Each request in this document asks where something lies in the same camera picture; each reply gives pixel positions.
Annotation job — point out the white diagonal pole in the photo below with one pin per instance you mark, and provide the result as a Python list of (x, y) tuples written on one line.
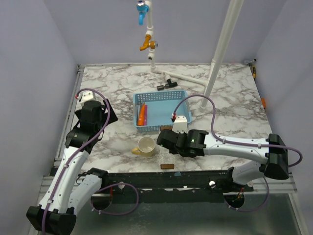
[(231, 17)]

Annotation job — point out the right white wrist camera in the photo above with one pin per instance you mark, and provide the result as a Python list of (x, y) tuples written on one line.
[(179, 124)]

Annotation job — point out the light blue plastic basket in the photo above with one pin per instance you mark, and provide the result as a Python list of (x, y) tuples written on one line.
[(160, 106)]

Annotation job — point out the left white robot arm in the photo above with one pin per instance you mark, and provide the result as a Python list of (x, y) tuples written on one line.
[(68, 166)]

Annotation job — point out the white horizontal pipe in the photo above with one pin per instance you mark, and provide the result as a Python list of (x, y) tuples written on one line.
[(180, 76)]

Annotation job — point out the white vertical pipe with fittings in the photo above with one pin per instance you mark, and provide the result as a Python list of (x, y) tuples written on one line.
[(150, 31)]

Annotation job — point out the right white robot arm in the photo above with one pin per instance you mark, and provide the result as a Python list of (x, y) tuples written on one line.
[(266, 157)]

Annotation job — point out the blue tap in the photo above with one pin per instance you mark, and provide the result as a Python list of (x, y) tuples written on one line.
[(143, 9)]

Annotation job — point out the yellow tool in corner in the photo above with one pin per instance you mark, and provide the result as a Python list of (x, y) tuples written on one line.
[(251, 64)]

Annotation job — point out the yellow ceramic mug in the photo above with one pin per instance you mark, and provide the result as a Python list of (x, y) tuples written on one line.
[(145, 147)]

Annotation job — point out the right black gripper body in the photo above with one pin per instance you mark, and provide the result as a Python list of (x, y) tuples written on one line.
[(179, 152)]

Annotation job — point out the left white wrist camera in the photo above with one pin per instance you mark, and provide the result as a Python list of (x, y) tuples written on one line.
[(85, 96)]

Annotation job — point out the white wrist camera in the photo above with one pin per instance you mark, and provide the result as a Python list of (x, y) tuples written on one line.
[(85, 96), (179, 124)]

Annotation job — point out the orange toothpaste tube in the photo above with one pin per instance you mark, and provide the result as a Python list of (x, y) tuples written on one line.
[(141, 115)]

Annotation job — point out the orange brass tap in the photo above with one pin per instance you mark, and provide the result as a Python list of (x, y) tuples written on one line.
[(148, 43)]

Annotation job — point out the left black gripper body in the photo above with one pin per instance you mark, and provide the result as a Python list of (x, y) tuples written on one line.
[(104, 117)]

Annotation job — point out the orange clip on wall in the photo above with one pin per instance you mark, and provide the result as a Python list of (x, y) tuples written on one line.
[(263, 102)]

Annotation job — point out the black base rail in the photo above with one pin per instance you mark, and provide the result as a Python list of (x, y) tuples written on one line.
[(100, 187)]

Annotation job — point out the black tee valve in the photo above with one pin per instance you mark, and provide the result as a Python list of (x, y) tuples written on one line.
[(166, 86)]

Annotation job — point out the clear tray with brown ends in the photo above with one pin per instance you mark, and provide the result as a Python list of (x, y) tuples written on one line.
[(166, 160)]

